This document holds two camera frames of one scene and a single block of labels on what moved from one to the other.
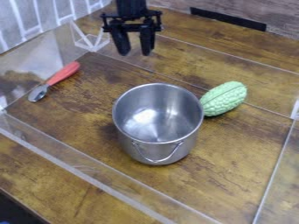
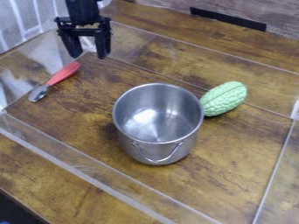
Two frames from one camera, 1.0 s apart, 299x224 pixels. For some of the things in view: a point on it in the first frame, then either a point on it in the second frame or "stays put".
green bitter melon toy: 221,98 stays put
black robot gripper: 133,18 to 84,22
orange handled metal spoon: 40,92 stays put
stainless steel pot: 157,117 stays put
